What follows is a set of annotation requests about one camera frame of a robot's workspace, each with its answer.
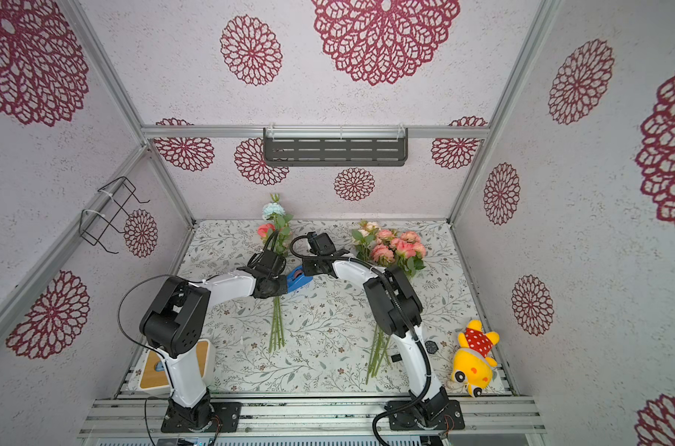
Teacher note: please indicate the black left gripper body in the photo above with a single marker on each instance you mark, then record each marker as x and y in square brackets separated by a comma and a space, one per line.
[279, 289]

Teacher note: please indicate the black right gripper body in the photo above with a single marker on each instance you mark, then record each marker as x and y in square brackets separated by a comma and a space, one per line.
[315, 265]

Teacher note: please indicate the mixed pastel flower bouquet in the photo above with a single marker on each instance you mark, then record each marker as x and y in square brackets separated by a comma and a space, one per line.
[274, 233]

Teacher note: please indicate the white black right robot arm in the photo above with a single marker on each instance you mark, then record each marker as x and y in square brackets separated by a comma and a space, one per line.
[397, 312]

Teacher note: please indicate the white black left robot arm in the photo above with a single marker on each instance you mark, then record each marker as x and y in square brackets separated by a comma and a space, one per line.
[174, 322]

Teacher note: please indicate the black round knob tool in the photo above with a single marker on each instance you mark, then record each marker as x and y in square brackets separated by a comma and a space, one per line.
[431, 347]

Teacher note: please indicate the wooden lid tissue box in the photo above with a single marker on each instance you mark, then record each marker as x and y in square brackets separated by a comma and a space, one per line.
[150, 378]

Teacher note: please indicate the yellow plush bear toy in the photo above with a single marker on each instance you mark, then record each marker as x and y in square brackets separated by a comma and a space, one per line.
[473, 363]

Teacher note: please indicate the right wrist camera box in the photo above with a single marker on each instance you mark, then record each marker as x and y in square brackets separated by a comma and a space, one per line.
[320, 244]

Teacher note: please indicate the grey wall shelf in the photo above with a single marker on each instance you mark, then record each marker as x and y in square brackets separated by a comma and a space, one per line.
[335, 149]

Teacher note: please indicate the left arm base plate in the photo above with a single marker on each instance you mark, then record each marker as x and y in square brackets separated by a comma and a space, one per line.
[206, 417]

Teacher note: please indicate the black wire wall rack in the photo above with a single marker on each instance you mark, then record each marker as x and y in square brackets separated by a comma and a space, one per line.
[95, 223]

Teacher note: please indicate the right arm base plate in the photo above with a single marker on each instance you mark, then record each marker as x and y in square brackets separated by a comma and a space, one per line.
[423, 417]

